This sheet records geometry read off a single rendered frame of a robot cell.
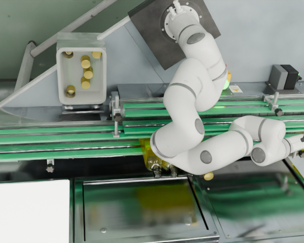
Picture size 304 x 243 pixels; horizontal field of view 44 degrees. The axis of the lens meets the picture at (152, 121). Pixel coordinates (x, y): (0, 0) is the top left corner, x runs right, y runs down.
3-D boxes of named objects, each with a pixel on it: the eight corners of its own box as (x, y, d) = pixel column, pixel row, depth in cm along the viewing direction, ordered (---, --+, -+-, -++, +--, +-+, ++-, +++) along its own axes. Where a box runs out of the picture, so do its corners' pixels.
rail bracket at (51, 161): (47, 158, 149) (45, 181, 138) (46, 144, 145) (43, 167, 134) (57, 158, 149) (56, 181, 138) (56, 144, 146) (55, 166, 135)
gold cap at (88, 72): (83, 65, 142) (83, 70, 138) (92, 65, 142) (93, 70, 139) (83, 74, 144) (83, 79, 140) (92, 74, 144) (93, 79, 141)
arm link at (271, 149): (250, 117, 118) (278, 123, 111) (268, 114, 125) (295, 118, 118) (246, 164, 121) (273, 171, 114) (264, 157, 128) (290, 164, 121)
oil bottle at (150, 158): (138, 139, 151) (146, 173, 133) (139, 127, 148) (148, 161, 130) (152, 138, 152) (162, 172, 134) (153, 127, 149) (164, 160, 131)
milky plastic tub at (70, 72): (60, 94, 148) (59, 105, 141) (56, 39, 136) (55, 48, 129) (104, 93, 151) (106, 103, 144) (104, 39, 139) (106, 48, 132)
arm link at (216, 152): (227, 100, 105) (192, 118, 117) (175, 116, 92) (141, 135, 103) (251, 154, 103) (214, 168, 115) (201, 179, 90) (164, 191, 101)
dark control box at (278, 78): (268, 81, 162) (276, 90, 155) (272, 63, 158) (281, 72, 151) (285, 80, 164) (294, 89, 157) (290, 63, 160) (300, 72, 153)
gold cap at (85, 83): (80, 75, 144) (80, 81, 140) (89, 75, 144) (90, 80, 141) (80, 84, 146) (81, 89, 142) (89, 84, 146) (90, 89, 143)
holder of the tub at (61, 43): (61, 105, 151) (61, 115, 145) (57, 39, 137) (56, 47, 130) (104, 104, 154) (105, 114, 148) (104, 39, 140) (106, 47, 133)
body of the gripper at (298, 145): (269, 163, 129) (286, 156, 136) (296, 154, 121) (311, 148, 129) (261, 142, 130) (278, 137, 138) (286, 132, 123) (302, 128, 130)
